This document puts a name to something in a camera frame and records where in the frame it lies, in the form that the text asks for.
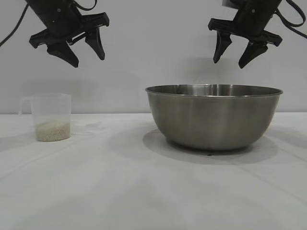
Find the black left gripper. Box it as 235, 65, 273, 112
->
25, 0, 111, 69

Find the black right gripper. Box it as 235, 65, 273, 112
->
208, 0, 283, 69

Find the clear plastic measuring cup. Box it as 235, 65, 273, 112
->
20, 92, 72, 142

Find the stainless steel mixing bowl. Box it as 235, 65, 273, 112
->
144, 83, 283, 151

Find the white rice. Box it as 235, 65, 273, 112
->
35, 121, 71, 142

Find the white tablecloth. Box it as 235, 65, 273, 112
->
0, 112, 307, 230

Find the short black looped cable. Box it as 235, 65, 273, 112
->
73, 0, 97, 12

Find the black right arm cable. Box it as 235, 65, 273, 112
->
273, 0, 307, 39

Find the long black left arm cable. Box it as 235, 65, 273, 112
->
0, 4, 32, 47

